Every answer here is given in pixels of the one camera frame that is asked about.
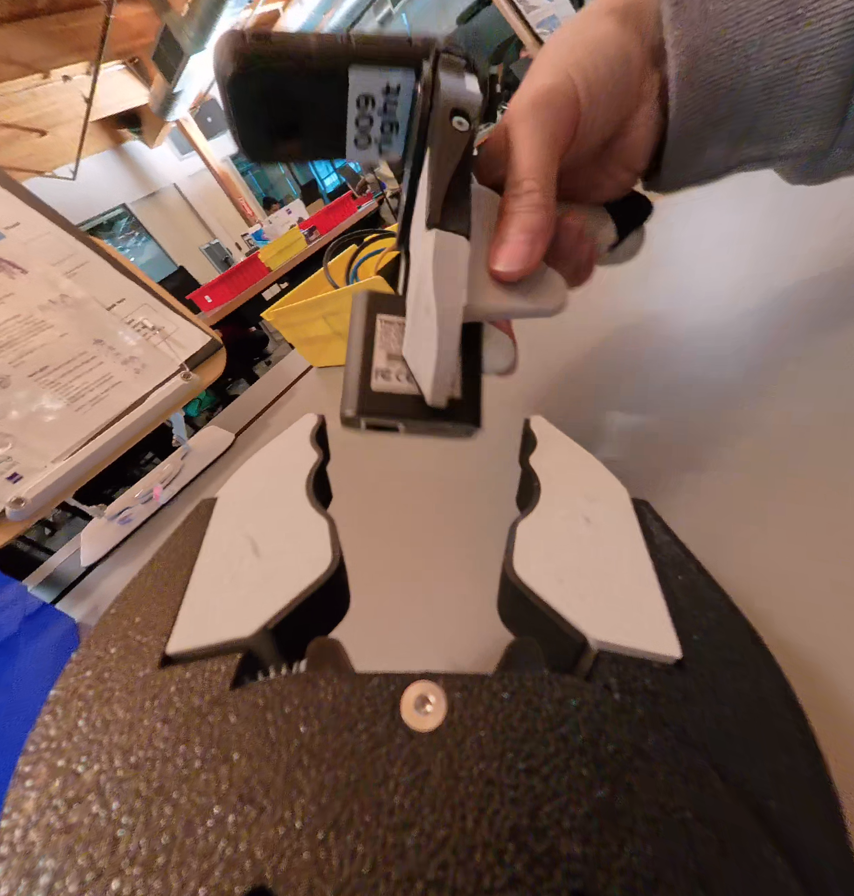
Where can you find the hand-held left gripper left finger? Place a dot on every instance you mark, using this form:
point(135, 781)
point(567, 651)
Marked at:
point(259, 553)

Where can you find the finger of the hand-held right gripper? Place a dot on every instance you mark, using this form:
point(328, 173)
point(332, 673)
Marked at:
point(434, 315)

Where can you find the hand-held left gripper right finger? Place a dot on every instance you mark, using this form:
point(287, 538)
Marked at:
point(588, 560)

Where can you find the small black network adapter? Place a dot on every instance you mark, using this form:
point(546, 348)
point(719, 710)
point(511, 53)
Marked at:
point(392, 364)

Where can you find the large yellow plastic bin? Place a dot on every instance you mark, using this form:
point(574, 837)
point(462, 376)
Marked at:
point(315, 315)

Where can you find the person's right forearm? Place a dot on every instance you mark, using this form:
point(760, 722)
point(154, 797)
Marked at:
point(762, 84)

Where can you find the grey desk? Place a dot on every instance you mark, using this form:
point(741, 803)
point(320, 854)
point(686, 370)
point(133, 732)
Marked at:
point(713, 385)

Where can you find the person's right hand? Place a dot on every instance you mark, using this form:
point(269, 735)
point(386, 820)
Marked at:
point(574, 126)

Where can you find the clear plastic bag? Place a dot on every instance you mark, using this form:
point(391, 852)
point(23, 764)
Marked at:
point(189, 455)

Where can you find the red plastic bin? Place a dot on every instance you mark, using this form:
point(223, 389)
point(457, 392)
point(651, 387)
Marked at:
point(234, 280)
point(336, 210)

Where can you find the long wooden table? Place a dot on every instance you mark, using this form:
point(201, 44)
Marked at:
point(294, 269)

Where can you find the small yellow plastic bin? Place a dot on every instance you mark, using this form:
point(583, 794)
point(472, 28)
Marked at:
point(283, 246)

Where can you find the cardboard box with papers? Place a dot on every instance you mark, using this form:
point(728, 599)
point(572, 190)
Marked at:
point(206, 371)

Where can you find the blue plastic bin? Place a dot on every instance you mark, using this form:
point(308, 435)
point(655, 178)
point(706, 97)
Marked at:
point(14, 665)

